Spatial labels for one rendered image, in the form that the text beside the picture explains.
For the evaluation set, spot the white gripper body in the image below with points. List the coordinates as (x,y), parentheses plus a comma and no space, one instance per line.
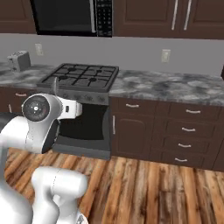
(79,109)

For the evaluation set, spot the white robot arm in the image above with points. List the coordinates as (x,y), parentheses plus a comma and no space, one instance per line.
(38,134)

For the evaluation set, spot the black stove with oven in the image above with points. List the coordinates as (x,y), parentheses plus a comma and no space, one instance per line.
(87,76)

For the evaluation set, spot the dark brown base cupboards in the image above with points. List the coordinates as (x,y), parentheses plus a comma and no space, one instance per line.
(13,100)
(163,131)

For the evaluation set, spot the silver toaster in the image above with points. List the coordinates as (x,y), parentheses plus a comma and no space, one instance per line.
(19,60)

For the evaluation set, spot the black microwave oven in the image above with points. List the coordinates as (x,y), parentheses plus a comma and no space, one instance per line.
(64,16)

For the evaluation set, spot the dark object at edge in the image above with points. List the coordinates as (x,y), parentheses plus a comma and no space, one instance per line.
(222,73)

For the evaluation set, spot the white wall socket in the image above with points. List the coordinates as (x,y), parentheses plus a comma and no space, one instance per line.
(39,49)
(165,55)

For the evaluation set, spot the dark brown wall cupboards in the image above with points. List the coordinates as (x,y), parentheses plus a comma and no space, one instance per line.
(14,14)
(145,17)

